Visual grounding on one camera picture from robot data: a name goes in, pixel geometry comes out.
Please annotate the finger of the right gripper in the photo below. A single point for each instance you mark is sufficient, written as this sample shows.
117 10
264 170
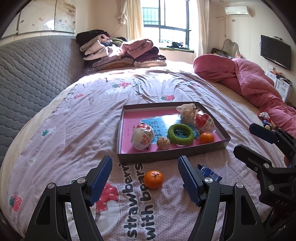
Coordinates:
254 157
283 140

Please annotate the black wall television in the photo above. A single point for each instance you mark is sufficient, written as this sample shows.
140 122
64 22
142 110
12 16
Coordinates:
276 51

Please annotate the red white snack ball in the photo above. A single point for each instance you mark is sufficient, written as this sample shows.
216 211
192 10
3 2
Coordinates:
142 136

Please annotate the cream curtain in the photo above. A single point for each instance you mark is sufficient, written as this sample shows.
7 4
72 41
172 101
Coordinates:
130 14

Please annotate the dark shallow cardboard box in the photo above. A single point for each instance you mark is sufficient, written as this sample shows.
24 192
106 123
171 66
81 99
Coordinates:
171 150

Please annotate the white air conditioner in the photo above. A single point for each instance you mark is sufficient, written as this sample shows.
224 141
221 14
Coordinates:
238 11

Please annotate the orange tangerine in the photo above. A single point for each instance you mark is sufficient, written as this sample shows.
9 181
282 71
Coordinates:
206 138
153 179

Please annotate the pink strawberry bedsheet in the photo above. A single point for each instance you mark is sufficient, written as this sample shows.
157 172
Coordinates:
83 129

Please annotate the small toy doll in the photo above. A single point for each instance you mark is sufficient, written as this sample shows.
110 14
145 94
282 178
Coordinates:
267 121

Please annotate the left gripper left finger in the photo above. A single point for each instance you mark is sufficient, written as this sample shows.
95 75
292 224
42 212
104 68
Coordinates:
84 192

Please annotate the brown walnut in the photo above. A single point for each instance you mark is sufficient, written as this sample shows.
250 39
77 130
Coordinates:
163 143

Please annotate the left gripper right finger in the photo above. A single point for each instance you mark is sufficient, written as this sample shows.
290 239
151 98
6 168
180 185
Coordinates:
205 193

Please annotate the blue snack packet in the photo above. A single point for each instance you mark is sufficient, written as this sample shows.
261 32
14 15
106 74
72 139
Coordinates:
207 172

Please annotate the pile of folded clothes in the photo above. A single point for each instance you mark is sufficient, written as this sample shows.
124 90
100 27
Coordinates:
103 53

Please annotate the red pink quilted blanket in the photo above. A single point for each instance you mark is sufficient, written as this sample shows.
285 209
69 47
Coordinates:
247 79

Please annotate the beige mesh hair accessory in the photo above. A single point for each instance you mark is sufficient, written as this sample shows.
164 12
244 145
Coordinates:
187 112

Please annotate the grey quilted headboard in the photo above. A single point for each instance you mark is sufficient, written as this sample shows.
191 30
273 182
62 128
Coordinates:
33 72

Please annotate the window with dark frame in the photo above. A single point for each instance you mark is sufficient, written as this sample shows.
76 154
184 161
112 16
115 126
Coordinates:
166 23

